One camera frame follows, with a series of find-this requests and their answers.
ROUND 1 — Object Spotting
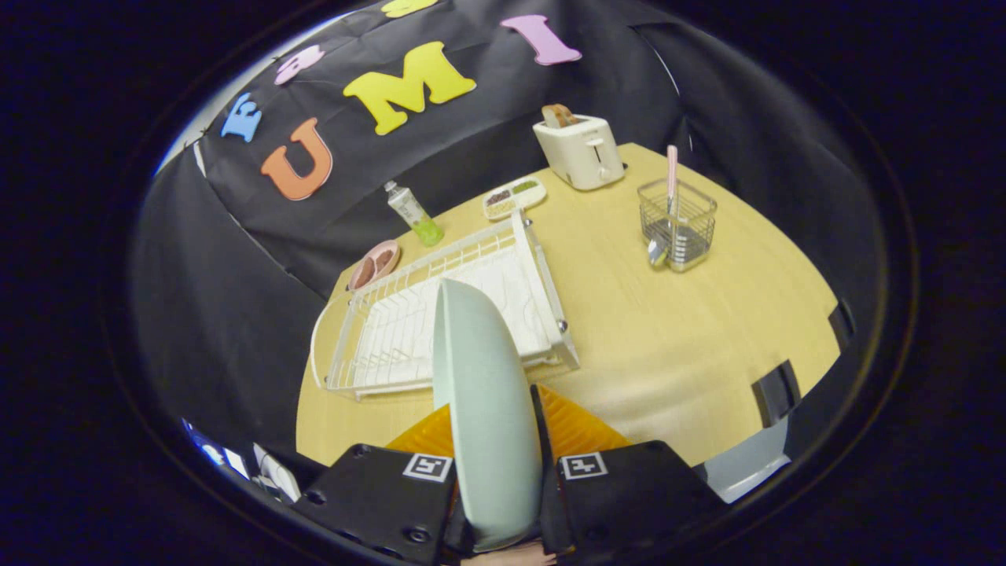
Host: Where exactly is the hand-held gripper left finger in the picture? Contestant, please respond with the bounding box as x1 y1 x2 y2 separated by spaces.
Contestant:
291 403 464 565

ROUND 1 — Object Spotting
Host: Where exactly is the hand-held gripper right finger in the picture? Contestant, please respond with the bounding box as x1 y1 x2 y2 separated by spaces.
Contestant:
530 384 728 556

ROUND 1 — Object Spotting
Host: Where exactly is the pale green plate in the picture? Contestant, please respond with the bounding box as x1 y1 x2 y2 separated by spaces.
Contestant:
432 277 545 553

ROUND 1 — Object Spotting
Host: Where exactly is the white wire dish rack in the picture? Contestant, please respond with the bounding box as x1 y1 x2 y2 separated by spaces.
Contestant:
310 208 581 402

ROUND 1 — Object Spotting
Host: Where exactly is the metal wire basket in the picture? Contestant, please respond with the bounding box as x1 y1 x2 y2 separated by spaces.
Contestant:
637 178 718 273

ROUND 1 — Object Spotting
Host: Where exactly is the pink checked handle spoon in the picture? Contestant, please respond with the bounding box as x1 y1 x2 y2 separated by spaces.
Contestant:
647 145 680 268

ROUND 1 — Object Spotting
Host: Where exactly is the small pink plate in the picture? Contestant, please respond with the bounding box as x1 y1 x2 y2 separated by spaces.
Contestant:
347 240 402 292

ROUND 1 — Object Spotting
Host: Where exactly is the clear bottle with green liquid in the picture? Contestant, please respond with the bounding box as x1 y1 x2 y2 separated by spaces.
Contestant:
384 180 446 248

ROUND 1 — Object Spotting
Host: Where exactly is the white divided snack tray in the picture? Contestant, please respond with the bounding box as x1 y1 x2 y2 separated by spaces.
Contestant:
482 178 548 221

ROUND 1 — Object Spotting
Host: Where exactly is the cream white toaster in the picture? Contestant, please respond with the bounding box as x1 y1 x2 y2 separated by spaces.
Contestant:
533 114 626 191

